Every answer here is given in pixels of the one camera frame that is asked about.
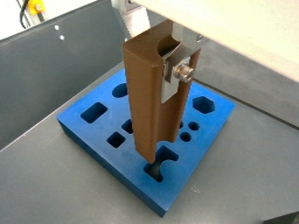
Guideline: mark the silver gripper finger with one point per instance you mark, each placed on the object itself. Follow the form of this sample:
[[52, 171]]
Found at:
[[176, 70]]

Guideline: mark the brown arch block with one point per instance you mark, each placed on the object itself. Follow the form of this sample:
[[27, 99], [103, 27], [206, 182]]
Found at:
[[155, 119]]

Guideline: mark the blue shape board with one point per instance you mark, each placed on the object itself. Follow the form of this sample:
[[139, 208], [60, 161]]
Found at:
[[98, 123]]

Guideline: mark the yellow black connector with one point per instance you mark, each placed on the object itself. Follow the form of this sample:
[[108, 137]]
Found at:
[[36, 9]]

